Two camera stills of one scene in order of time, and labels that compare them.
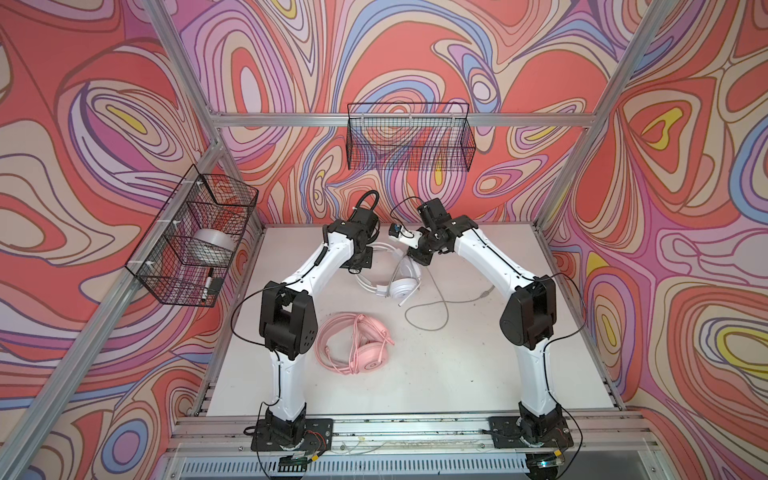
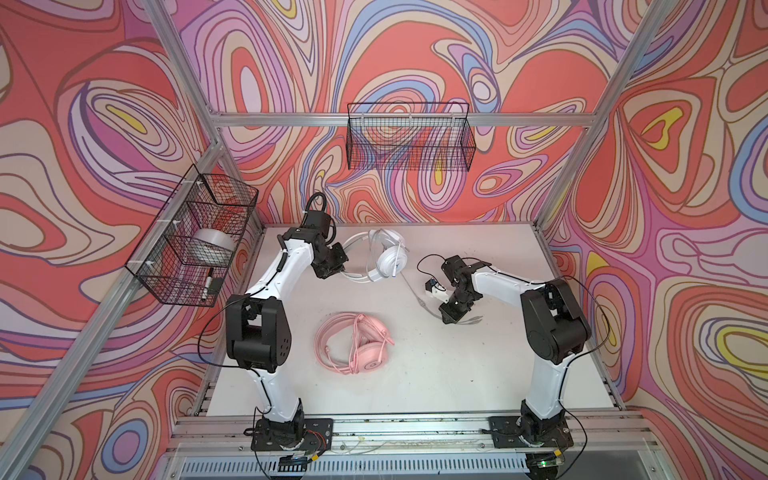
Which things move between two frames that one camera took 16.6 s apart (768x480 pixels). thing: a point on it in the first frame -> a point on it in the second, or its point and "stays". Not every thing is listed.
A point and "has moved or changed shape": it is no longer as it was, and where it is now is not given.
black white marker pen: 208,284 stays
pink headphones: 352,343 stays
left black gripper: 368,263 -> 339,264
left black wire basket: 188,252 stays
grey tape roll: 213,247 stays
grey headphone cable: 482,295 has moved or changed shape
